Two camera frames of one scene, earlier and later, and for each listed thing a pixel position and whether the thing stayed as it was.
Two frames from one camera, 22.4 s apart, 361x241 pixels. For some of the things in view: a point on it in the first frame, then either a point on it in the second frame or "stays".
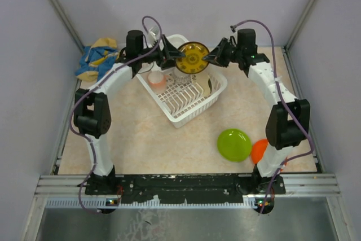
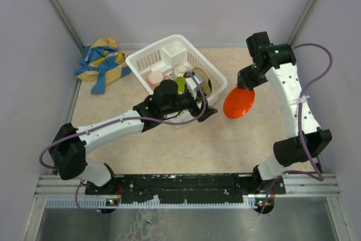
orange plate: (258, 150) → (238, 102)
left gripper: (169, 51) → (208, 112)
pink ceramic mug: (157, 81) stays
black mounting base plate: (184, 189) stays
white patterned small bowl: (181, 78) → (180, 70)
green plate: (234, 145) → (181, 82)
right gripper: (214, 55) → (243, 80)
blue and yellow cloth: (97, 58) stays
